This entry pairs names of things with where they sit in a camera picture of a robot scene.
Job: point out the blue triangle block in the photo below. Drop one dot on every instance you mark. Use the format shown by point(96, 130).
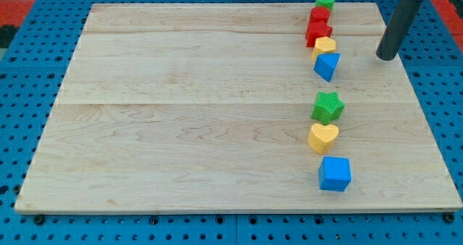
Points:
point(325, 65)

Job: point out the green star block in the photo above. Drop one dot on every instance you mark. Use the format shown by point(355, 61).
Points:
point(327, 107)

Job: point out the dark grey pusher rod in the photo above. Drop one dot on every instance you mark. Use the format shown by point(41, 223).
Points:
point(397, 28)

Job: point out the blue cube block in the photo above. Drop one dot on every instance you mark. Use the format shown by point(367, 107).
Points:
point(334, 174)

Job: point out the wooden board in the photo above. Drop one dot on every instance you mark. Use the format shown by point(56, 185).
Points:
point(205, 108)

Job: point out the yellow heart block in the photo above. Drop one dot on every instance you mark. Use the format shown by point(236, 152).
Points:
point(321, 138)

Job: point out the yellow hexagon block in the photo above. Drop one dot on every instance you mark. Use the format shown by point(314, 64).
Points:
point(323, 45)

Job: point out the green cylinder block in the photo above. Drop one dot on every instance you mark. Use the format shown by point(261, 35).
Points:
point(329, 4)

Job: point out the red star block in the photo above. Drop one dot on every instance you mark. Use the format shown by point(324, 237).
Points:
point(317, 30)

